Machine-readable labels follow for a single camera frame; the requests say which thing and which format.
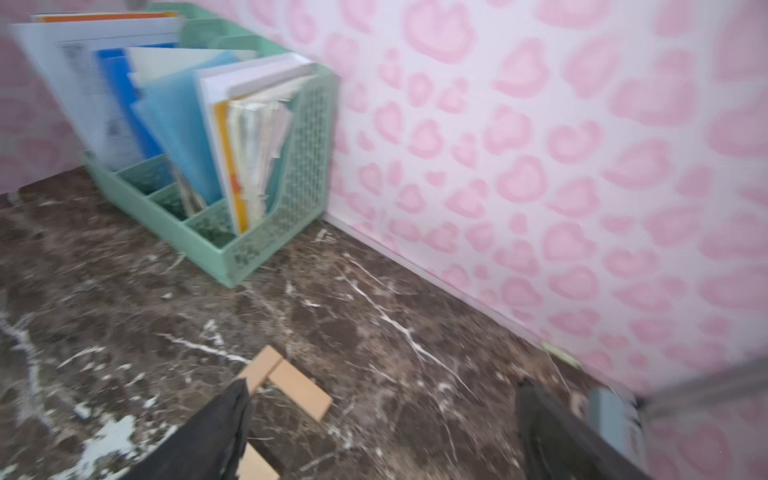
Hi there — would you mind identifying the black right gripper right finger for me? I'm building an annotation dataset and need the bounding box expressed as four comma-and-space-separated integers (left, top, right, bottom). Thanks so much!
515, 377, 648, 480

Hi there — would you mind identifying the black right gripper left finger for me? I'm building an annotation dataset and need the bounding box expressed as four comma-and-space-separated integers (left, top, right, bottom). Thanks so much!
123, 379, 252, 480

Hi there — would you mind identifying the wooden block vertical top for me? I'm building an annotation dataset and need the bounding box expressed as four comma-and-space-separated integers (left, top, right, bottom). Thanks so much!
237, 345, 283, 397

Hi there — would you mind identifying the wooden block horizontal top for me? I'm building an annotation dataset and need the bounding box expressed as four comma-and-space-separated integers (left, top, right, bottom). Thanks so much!
269, 360, 333, 422

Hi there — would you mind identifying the grey blue board eraser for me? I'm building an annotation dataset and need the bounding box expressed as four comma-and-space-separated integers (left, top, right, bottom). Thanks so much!
587, 387, 649, 473

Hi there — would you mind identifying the green file organizer box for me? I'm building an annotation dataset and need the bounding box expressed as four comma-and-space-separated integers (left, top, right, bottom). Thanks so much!
83, 2, 338, 288

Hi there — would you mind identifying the white binder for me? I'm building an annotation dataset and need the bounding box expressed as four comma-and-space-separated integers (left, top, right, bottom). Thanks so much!
197, 54, 316, 235

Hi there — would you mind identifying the teal folder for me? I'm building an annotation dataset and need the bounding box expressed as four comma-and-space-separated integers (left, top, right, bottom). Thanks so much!
127, 47, 241, 204

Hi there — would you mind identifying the blue folder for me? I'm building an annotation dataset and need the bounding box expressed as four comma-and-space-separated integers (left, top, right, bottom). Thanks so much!
96, 43, 175, 159

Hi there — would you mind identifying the white papers left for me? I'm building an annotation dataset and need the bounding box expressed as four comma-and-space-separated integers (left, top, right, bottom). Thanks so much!
10, 12, 184, 171

